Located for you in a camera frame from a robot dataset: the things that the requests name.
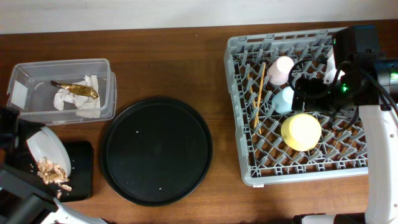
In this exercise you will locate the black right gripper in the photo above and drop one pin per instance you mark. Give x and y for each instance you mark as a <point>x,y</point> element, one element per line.
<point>310,99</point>

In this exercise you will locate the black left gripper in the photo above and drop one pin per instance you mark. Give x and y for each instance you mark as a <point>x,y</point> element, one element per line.
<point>17,137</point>

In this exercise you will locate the light blue cup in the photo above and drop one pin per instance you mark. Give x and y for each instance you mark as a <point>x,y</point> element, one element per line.
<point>282,101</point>

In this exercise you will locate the grey plate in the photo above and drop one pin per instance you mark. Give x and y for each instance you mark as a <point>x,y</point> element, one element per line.
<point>46,144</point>

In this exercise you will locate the yellow bowl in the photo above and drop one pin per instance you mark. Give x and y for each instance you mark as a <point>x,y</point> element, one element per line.
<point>301,132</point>

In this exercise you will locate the pink cup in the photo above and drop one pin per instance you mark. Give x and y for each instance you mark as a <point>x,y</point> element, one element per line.
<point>278,73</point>

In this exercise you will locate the food scraps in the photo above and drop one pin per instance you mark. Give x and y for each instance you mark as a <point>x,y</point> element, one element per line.
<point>52,173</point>

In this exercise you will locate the gold foil wrapper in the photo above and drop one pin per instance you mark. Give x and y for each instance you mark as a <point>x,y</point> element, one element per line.
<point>77,89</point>

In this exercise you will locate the white napkin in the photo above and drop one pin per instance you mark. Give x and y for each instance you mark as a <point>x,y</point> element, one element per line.
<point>87,105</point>

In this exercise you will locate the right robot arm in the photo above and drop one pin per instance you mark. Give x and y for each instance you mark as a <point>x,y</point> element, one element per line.
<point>367,81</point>

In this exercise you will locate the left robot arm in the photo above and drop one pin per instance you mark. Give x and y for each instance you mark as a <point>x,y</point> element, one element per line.
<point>24,200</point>

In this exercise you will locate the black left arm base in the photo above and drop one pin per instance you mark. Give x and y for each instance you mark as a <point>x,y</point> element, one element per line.
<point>81,176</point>

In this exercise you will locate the clear plastic waste bin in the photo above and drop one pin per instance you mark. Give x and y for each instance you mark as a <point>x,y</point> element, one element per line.
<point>36,76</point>

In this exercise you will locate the grey dishwasher rack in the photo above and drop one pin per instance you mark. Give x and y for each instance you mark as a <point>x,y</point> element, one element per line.
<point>265,158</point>

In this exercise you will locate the white label on bin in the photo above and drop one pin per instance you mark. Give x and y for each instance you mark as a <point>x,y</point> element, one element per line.
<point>19,95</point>

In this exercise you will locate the round black tray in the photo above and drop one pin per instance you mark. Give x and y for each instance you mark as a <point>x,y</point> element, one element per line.
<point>156,152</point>

